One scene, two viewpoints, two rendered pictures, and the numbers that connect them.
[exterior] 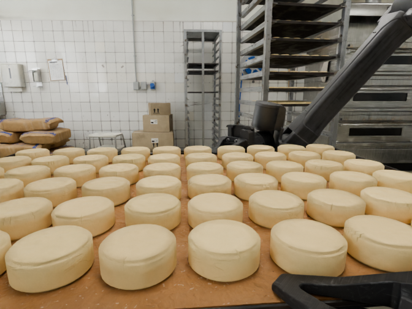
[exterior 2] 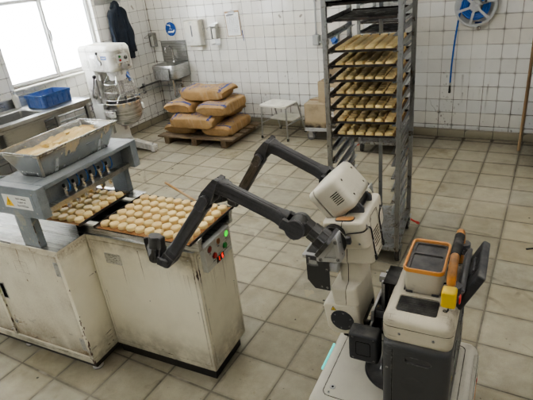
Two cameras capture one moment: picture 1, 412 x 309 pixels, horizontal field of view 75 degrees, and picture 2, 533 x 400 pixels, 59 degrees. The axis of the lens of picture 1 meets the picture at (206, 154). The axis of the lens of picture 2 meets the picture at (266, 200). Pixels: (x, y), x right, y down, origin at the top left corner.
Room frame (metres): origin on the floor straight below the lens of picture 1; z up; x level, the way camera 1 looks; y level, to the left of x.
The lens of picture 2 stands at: (-1.19, -1.63, 1.99)
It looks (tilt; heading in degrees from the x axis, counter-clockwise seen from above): 26 degrees down; 34
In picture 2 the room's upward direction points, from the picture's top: 6 degrees counter-clockwise
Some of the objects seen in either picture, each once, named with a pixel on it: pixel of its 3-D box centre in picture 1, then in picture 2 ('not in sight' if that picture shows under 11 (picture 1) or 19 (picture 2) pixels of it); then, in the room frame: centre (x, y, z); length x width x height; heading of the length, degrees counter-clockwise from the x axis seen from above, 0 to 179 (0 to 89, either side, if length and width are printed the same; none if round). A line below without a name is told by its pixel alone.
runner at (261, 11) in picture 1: (255, 17); (342, 43); (1.87, -0.32, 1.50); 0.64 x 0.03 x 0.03; 8
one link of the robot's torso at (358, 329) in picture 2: not in sight; (355, 323); (0.34, -1.00, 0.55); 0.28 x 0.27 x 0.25; 5
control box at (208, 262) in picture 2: not in sight; (216, 248); (0.35, -0.26, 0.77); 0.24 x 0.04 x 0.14; 6
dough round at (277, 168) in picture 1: (284, 171); not in sight; (0.36, -0.11, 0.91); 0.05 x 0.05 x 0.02
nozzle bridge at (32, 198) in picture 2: not in sight; (76, 188); (0.26, 0.61, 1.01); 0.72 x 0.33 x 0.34; 6
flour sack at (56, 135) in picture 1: (48, 135); (222, 103); (3.71, 2.19, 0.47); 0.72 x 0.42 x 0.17; 7
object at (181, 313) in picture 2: not in sight; (169, 286); (0.31, 0.10, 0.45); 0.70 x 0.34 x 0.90; 96
